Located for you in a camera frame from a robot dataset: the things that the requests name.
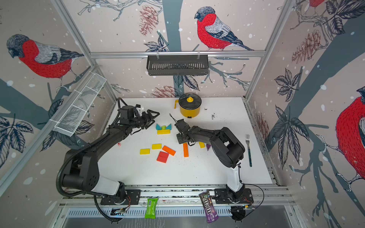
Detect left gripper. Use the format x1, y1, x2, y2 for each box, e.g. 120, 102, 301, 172
129, 110, 159, 129

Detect leftmost yellow block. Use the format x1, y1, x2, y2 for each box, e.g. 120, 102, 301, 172
140, 149, 150, 155

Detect fork with teal handle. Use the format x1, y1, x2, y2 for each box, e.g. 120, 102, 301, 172
245, 134, 252, 167

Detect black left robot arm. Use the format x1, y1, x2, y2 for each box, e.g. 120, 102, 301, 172
56, 105, 160, 202

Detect green snack packet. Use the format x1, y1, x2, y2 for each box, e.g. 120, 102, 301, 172
144, 198, 158, 219

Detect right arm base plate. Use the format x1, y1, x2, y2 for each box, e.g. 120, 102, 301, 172
212, 188, 254, 204

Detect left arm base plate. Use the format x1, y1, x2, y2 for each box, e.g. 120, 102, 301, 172
101, 189, 141, 206

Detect black wire shelf basket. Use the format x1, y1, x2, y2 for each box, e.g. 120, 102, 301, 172
146, 55, 209, 76

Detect orange slanted block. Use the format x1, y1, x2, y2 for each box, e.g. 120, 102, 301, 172
162, 146, 176, 156

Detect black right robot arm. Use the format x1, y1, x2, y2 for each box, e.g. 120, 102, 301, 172
175, 119, 245, 203

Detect yellow pot with lid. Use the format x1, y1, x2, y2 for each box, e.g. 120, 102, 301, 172
174, 93, 202, 118

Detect small yellow block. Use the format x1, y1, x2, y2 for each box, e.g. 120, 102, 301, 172
152, 143, 162, 150

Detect purple m&m candy packet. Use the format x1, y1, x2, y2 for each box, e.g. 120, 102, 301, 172
199, 191, 219, 223

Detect red square block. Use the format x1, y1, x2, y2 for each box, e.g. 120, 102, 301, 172
157, 151, 169, 163

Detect orange upright block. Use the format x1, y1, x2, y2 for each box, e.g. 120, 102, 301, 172
183, 143, 189, 158

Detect long yellow rectangle block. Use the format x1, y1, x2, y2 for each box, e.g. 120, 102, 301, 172
157, 129, 171, 135

